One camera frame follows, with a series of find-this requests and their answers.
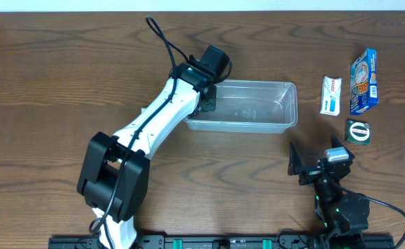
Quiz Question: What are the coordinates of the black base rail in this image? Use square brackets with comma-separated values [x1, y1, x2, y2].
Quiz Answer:
[48, 233, 395, 249]

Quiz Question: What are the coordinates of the green round tin box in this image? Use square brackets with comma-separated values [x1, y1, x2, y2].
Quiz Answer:
[345, 120, 371, 145]

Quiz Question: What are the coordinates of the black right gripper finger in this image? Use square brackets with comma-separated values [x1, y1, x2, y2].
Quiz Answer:
[330, 135, 355, 160]
[288, 142, 303, 175]

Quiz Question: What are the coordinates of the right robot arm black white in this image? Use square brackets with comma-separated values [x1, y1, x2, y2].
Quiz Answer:
[288, 136, 370, 248]

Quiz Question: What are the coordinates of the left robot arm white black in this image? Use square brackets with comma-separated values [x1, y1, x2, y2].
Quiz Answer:
[77, 46, 232, 248]

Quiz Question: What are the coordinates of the white Panadol box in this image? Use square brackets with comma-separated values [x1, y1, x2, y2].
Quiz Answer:
[320, 76, 341, 116]

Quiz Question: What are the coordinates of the blue KoolFever box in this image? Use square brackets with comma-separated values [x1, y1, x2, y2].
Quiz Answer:
[350, 48, 379, 116]

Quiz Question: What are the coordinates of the clear plastic container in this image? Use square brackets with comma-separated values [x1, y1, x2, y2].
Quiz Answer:
[184, 80, 298, 133]

